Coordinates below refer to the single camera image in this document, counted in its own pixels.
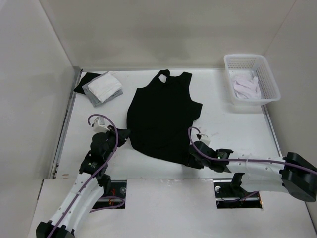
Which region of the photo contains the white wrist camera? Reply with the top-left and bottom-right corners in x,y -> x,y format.
92,117 -> 112,133
196,133 -> 210,145

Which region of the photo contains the white plastic basket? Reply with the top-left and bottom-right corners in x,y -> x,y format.
223,54 -> 281,106

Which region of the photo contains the folded black tank top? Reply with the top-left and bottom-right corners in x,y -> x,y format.
74,72 -> 100,95

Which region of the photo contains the white tank top in basket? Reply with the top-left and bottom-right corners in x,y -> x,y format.
231,74 -> 262,100

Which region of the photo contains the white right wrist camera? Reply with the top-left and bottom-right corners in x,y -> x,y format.
196,133 -> 210,145

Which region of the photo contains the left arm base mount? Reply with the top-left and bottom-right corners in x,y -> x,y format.
94,175 -> 127,209

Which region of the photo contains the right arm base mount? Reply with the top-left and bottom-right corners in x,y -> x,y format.
213,173 -> 262,209

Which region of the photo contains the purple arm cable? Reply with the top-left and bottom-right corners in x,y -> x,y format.
187,126 -> 317,176
47,114 -> 126,238

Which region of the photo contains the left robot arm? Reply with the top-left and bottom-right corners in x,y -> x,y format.
36,125 -> 131,238

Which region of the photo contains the folded grey tank top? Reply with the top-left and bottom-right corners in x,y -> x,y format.
82,77 -> 123,107

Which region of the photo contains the black tank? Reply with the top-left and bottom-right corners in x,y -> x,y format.
74,72 -> 100,95
126,70 -> 203,169

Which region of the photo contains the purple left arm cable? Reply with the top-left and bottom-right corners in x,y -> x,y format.
47,114 -> 126,238

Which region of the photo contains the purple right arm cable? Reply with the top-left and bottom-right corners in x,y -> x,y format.
187,126 -> 317,176

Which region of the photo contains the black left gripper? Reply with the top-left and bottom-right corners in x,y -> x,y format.
104,125 -> 130,160

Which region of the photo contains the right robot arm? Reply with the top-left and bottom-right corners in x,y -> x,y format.
189,141 -> 317,202

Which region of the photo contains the folded white tank top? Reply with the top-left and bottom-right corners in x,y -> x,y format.
88,73 -> 123,103

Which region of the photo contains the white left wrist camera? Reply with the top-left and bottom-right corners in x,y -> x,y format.
92,117 -> 112,133

